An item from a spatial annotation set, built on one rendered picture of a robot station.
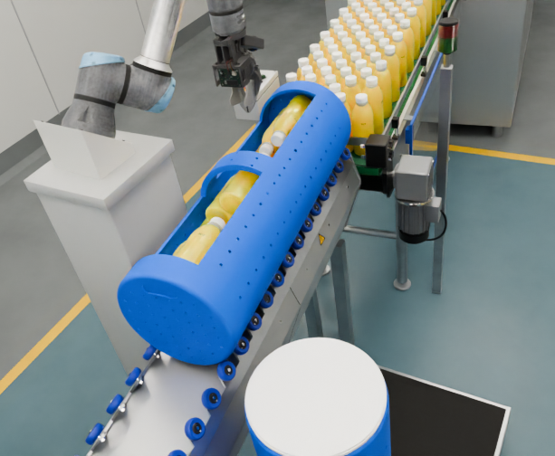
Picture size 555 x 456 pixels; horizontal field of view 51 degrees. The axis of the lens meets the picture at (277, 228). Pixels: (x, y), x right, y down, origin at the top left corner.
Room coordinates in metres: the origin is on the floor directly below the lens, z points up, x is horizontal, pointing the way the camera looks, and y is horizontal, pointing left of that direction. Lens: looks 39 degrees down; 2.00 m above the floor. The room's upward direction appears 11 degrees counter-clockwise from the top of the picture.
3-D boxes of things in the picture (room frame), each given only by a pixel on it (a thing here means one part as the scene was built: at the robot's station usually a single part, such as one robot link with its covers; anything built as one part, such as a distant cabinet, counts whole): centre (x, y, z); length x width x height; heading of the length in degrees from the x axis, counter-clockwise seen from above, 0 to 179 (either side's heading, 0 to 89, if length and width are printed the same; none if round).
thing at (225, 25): (1.29, 0.02, 1.57); 0.08 x 0.08 x 0.05
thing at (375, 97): (1.82, -0.41, 1.00); 0.07 x 0.07 x 0.19
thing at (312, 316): (1.64, -0.08, 0.31); 0.06 x 0.06 x 0.63; 61
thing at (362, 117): (1.70, -0.35, 1.00); 0.07 x 0.07 x 0.19
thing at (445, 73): (1.82, -0.67, 0.55); 0.04 x 0.04 x 1.10; 61
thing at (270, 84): (1.98, -0.02, 1.05); 0.20 x 0.10 x 0.10; 151
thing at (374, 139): (1.60, -0.37, 0.95); 0.10 x 0.07 x 0.10; 61
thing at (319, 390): (0.68, -0.01, 1.03); 0.28 x 0.28 x 0.01
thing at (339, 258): (1.57, -0.20, 0.31); 0.06 x 0.06 x 0.63; 61
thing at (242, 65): (1.28, 0.03, 1.49); 0.09 x 0.08 x 0.12; 151
